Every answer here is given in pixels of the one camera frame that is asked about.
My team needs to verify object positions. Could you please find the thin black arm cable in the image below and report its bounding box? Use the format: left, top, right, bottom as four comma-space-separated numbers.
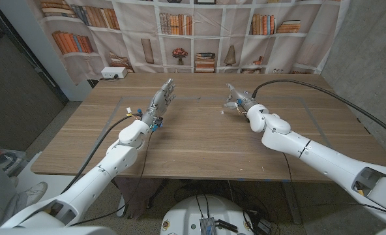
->
282, 152, 293, 183
69, 129, 154, 227

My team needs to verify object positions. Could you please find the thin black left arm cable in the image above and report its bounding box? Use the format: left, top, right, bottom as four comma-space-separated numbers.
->
69, 129, 154, 227

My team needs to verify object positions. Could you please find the grey metal table leg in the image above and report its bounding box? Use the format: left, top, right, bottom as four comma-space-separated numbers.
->
282, 181, 302, 225

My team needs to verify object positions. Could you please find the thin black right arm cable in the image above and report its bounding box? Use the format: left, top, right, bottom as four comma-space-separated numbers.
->
282, 152, 293, 183

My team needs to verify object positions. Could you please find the person in grey clothes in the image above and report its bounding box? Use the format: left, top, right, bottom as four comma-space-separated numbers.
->
0, 153, 49, 228

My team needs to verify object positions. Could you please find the clear plastic bag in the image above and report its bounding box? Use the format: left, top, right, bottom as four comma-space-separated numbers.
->
0, 148, 28, 178

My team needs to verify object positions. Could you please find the silver electronics module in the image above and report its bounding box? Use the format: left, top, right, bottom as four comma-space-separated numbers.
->
199, 217, 216, 235

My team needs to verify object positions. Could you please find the white table foot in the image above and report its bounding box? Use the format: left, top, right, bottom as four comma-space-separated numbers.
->
116, 195, 128, 219

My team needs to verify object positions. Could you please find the white power strip box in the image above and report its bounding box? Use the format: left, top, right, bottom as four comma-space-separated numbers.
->
100, 67, 128, 80

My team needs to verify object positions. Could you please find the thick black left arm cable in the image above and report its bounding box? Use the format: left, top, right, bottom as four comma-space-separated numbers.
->
61, 113, 143, 193

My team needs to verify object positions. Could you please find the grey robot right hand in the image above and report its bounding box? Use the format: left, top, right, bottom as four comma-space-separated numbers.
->
224, 83, 259, 112

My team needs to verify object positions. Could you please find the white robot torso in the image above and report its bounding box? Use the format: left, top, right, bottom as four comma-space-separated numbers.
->
159, 195, 256, 235

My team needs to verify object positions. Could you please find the black antenna bar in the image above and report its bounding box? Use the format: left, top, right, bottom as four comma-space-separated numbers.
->
214, 219, 239, 233

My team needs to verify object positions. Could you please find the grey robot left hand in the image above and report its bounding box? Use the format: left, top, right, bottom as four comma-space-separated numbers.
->
141, 77, 177, 128

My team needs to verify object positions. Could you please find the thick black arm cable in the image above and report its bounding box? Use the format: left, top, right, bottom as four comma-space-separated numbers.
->
251, 79, 386, 142
61, 113, 143, 193

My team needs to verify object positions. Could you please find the brown cloth under table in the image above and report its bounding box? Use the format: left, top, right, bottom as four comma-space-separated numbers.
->
114, 178, 163, 220

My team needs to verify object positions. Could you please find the printed bookshelf backdrop cloth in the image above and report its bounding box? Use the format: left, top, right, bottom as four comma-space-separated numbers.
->
26, 0, 352, 86

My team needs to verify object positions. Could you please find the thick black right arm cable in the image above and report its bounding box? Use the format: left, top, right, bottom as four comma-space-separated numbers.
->
251, 79, 386, 142

